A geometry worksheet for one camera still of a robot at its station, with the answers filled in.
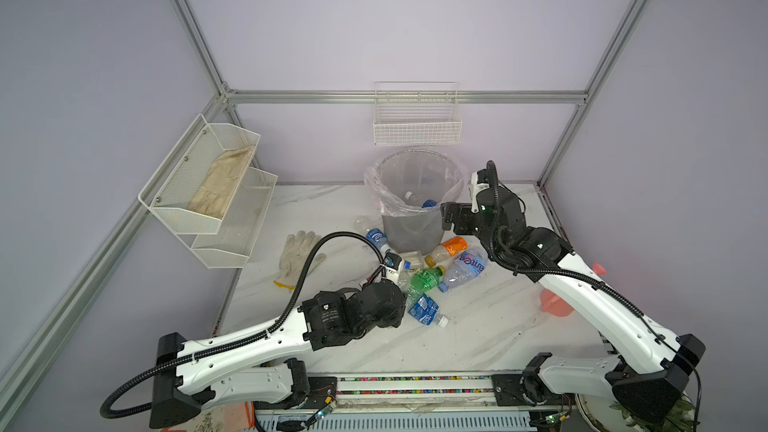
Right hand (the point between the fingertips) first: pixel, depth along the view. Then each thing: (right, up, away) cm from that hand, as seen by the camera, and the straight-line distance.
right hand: (454, 204), depth 71 cm
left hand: (-14, -21, -2) cm, 26 cm away
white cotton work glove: (-49, -16, +29) cm, 59 cm away
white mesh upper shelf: (-69, +4, +7) cm, 69 cm away
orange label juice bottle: (+4, -13, +24) cm, 28 cm away
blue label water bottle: (-2, +1, +27) cm, 28 cm away
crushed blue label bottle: (-6, -30, +12) cm, 33 cm away
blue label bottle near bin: (-19, -11, +28) cm, 36 cm away
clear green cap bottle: (-9, -18, +27) cm, 34 cm away
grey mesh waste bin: (-8, -8, +19) cm, 22 cm away
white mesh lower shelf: (-72, -7, +39) cm, 82 cm away
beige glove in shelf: (-62, +4, +6) cm, 63 cm away
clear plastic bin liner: (-8, +9, +29) cm, 31 cm away
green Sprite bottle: (-6, -23, +17) cm, 29 cm away
